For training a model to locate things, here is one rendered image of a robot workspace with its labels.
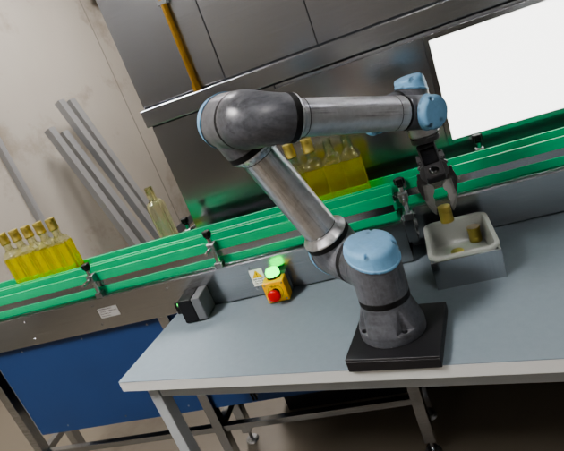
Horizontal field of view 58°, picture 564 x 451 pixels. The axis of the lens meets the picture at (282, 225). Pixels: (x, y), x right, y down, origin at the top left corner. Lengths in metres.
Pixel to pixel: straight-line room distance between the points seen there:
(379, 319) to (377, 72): 0.81
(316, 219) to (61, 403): 1.48
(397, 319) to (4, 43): 3.95
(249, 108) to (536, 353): 0.72
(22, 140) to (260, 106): 3.52
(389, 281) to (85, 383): 1.41
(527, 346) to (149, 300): 1.17
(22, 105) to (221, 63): 2.89
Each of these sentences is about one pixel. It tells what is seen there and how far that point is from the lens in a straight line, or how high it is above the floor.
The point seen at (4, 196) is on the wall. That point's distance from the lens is 4.14.
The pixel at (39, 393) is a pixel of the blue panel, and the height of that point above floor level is 0.53.
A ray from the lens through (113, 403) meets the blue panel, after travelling 2.19.
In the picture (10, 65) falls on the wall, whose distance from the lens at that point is 4.55.
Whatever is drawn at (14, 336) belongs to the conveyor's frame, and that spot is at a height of 0.81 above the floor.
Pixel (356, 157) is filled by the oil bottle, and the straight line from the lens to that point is 1.56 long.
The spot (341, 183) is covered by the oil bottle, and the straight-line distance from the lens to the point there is 1.59.
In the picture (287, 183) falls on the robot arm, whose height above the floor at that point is 1.18.
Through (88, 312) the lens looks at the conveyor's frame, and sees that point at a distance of 1.94.
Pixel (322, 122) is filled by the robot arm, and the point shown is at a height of 1.29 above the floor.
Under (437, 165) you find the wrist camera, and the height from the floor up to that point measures 1.06.
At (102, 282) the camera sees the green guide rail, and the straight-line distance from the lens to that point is 1.87.
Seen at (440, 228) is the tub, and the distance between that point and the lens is 1.54.
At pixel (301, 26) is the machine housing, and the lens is 1.69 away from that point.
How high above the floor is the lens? 1.46
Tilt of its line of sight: 19 degrees down
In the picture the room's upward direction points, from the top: 21 degrees counter-clockwise
